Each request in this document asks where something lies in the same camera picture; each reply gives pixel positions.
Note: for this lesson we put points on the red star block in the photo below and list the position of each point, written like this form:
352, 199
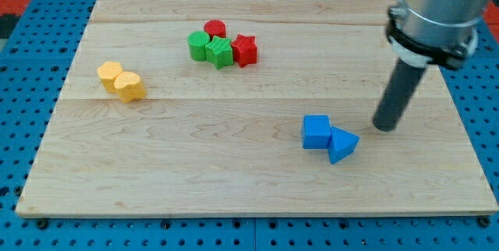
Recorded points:
245, 51

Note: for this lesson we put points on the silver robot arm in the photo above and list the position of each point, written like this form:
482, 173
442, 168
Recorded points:
434, 32

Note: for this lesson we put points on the yellow hexagon block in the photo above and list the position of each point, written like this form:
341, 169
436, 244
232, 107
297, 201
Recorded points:
107, 73

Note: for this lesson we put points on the wooden board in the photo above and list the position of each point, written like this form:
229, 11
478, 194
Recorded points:
209, 142

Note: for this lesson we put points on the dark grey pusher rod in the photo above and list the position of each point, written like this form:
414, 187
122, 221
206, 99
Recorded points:
401, 86

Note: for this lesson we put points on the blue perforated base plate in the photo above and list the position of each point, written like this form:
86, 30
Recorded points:
35, 58

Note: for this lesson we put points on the blue triangle block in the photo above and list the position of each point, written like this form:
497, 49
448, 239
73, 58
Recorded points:
341, 145

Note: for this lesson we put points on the green star block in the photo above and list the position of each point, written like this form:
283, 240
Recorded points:
219, 52

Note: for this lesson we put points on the yellow heart block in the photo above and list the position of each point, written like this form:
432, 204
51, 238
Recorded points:
129, 87

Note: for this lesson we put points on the red cylinder block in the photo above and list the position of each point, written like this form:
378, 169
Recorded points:
215, 28

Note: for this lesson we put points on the blue cube block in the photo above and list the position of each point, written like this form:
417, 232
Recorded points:
316, 131

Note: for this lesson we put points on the green cylinder block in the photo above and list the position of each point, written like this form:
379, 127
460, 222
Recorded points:
197, 42

